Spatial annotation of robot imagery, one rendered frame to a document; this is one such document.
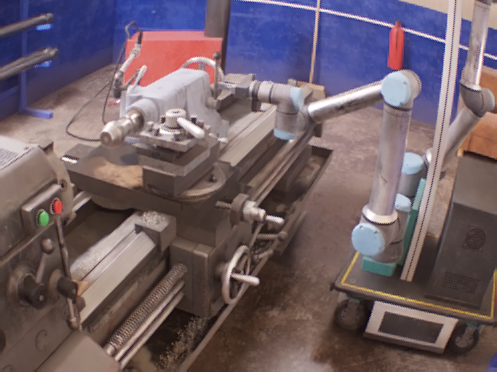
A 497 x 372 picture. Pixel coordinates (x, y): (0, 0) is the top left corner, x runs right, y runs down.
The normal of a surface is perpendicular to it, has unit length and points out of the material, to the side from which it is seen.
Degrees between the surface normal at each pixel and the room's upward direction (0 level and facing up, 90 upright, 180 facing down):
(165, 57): 90
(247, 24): 90
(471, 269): 90
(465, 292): 90
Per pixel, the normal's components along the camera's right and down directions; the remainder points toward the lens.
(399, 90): -0.59, 0.20
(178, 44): -0.02, 0.46
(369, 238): -0.62, 0.40
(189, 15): -0.36, 0.40
